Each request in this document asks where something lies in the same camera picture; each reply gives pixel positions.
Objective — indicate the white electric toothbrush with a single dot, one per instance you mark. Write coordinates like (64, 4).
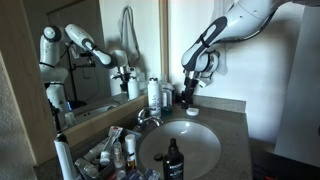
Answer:
(65, 158)

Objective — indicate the round white soap dish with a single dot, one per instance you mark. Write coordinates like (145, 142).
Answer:
(192, 111)

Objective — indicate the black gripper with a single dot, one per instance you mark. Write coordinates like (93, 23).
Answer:
(191, 81)

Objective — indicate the black dropper bottle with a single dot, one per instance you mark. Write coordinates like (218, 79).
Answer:
(173, 161)

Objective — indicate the clear plastic travel bottle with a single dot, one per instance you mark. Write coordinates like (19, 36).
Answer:
(86, 166)

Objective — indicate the dark toiletry tray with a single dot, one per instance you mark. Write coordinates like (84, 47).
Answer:
(108, 168)

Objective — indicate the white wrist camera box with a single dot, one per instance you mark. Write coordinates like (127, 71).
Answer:
(205, 82)

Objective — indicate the tall white lotion bottle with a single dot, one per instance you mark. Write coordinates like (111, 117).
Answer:
(154, 96)

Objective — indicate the white oval sink basin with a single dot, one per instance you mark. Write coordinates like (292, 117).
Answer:
(181, 150)

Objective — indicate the wood framed wall mirror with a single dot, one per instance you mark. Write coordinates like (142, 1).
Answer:
(30, 100)

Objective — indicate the grey flat panel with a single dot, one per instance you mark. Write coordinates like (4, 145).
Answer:
(300, 83)

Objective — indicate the blue mouthwash bottle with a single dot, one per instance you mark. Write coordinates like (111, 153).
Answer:
(166, 99)

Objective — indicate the small white capped bottle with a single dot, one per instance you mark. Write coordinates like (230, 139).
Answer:
(130, 148)

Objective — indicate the small clear glass bottle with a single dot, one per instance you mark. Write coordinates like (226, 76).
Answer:
(117, 155)

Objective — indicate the grey hanging towel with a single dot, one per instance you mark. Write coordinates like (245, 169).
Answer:
(222, 66)

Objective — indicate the white toothpaste tube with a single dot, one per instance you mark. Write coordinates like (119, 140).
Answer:
(112, 138)

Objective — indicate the chrome faucet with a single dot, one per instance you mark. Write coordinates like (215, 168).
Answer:
(148, 118)

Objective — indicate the white cosmetic tube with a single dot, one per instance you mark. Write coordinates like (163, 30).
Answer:
(94, 150)

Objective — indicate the red capped shaving can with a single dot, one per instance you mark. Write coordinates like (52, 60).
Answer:
(174, 95)

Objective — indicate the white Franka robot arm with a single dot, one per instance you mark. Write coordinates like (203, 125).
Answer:
(240, 16)

